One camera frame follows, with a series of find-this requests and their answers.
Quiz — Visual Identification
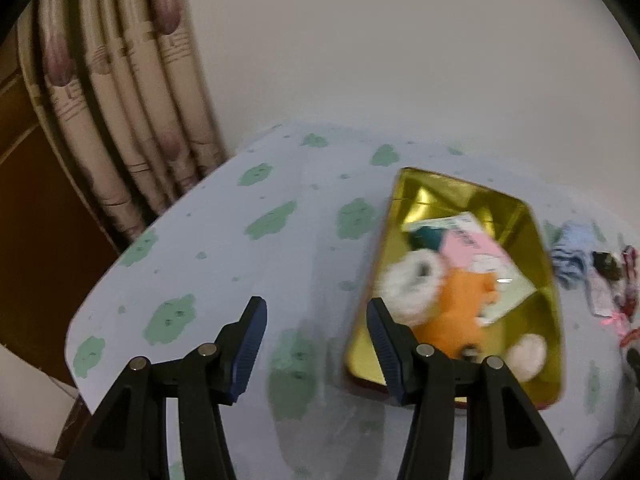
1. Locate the pink and teal soft packet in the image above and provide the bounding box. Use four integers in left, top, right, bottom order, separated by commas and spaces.
402, 212, 538, 326

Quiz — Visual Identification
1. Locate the brown wooden cabinet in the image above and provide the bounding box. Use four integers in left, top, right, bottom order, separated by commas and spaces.
0, 50, 121, 386

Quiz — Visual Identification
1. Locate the black bow hair clip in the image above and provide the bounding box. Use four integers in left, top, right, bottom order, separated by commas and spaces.
590, 251, 623, 281

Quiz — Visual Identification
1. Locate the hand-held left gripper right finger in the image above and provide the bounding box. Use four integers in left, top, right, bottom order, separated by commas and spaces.
366, 298, 576, 480

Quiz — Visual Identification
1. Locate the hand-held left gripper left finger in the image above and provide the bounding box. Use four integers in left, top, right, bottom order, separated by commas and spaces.
59, 296, 268, 480

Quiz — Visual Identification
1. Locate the orange big-eyed squishy toy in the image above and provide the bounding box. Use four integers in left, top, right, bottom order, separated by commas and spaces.
415, 267, 501, 361

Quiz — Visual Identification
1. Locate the red tin box gold inside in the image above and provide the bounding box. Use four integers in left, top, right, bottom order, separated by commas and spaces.
342, 166, 566, 408

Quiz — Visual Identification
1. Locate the green cloud print tablecloth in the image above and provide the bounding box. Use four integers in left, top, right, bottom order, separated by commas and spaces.
64, 120, 640, 480

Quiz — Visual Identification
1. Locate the beige patterned curtain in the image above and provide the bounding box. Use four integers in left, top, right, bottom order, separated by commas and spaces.
17, 0, 226, 243

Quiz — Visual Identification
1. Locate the white and red cloth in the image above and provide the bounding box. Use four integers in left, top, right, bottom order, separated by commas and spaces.
620, 246, 640, 311

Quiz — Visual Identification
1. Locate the light blue sock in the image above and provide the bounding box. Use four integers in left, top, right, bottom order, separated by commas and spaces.
550, 222, 606, 290

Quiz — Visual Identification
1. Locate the small white plastic packet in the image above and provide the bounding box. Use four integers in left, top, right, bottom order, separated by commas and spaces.
586, 267, 623, 317

